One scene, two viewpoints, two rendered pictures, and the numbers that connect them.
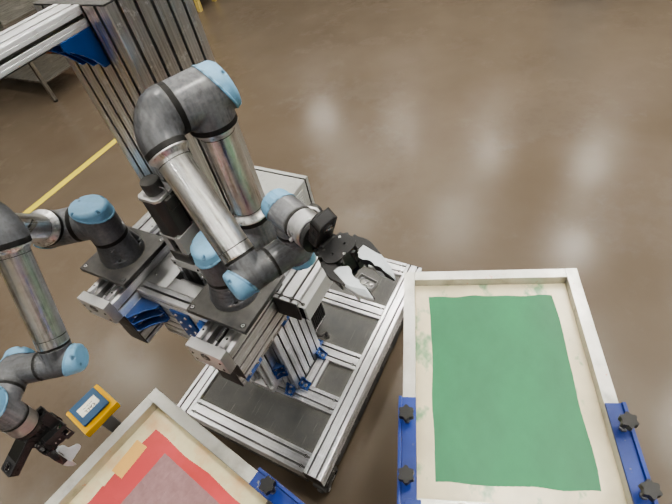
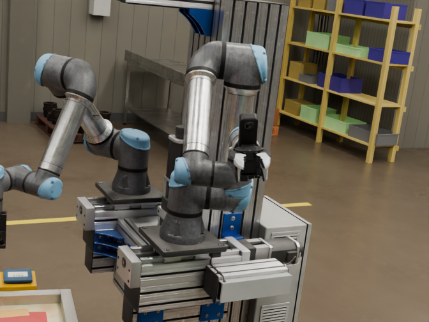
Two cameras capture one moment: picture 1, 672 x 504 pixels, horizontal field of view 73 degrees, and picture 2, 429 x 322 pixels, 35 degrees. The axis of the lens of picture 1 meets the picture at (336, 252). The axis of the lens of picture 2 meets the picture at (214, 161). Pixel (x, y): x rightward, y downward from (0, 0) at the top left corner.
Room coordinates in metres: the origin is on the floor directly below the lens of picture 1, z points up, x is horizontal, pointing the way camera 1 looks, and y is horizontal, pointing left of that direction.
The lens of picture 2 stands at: (-0.94, -0.61, 2.08)
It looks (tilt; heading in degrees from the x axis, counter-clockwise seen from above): 15 degrees down; 24
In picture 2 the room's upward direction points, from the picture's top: 6 degrees clockwise
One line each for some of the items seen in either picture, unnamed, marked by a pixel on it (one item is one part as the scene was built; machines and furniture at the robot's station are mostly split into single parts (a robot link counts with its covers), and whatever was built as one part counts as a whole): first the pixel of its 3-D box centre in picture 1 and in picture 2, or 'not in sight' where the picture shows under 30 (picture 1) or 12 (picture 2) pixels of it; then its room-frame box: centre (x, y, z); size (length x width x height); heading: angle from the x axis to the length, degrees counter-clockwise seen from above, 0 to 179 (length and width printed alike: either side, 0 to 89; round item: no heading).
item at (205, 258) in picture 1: (218, 253); (189, 188); (0.93, 0.32, 1.42); 0.13 x 0.12 x 0.14; 119
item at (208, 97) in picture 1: (232, 171); (235, 130); (0.99, 0.21, 1.63); 0.15 x 0.12 x 0.55; 119
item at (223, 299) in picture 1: (230, 281); (183, 222); (0.92, 0.33, 1.31); 0.15 x 0.15 x 0.10
